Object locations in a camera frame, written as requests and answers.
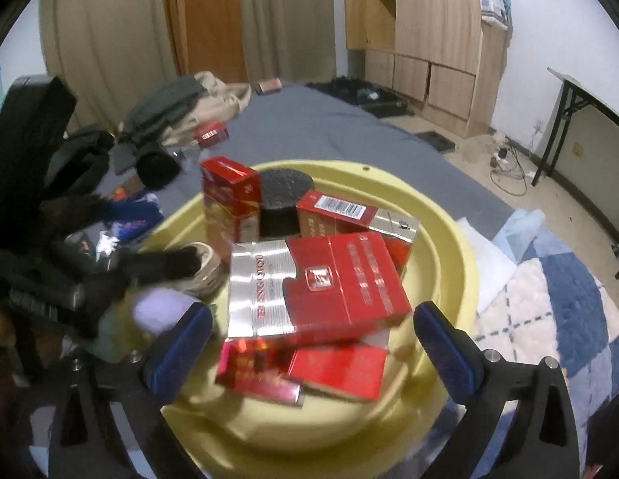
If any lavender round sponge pad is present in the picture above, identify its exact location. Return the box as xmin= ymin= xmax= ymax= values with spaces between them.
xmin=132 ymin=288 xmax=198 ymax=337

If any shiny red gift box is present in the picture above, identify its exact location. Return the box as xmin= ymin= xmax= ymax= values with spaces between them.
xmin=215 ymin=342 xmax=303 ymax=407

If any red white Double Happiness box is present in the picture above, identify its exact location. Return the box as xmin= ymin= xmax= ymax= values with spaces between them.
xmin=200 ymin=156 xmax=262 ymax=263

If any red cigarette box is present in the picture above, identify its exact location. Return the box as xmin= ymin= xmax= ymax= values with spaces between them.
xmin=287 ymin=343 xmax=388 ymax=402

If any black glitter foam disc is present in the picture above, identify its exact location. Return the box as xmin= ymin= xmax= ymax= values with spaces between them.
xmin=259 ymin=168 xmax=315 ymax=239

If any red silver cigarette carton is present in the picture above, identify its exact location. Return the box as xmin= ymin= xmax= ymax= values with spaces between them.
xmin=227 ymin=232 xmax=412 ymax=346

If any red box with barcode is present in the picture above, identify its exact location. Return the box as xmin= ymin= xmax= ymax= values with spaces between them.
xmin=296 ymin=190 xmax=420 ymax=275

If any yellow oval plastic tray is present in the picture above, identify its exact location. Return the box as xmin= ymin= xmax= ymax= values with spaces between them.
xmin=162 ymin=160 xmax=478 ymax=478

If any blue white plaid blanket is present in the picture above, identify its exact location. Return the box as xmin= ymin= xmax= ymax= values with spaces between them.
xmin=458 ymin=209 xmax=619 ymax=457

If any silver tin with black heart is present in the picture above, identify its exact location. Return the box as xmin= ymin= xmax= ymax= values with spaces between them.
xmin=180 ymin=242 xmax=226 ymax=297

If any pile of clothes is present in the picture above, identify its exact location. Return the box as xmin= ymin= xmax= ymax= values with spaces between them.
xmin=113 ymin=71 xmax=252 ymax=172

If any beige curtain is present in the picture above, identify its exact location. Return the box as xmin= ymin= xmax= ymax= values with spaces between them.
xmin=40 ymin=0 xmax=336 ymax=129

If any grey bed sheet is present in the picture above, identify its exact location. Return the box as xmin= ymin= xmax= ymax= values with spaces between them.
xmin=88 ymin=81 xmax=515 ymax=240

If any black folding table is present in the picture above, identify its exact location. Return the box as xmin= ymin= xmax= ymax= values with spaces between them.
xmin=531 ymin=66 xmax=619 ymax=187

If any black tool case on floor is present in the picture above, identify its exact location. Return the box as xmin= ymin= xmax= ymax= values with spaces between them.
xmin=306 ymin=77 xmax=414 ymax=119

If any wooden cabinet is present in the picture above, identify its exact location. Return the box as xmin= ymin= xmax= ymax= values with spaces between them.
xmin=344 ymin=0 xmax=507 ymax=139

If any power strip with cables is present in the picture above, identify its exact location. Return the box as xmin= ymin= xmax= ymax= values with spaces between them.
xmin=489 ymin=133 xmax=536 ymax=198

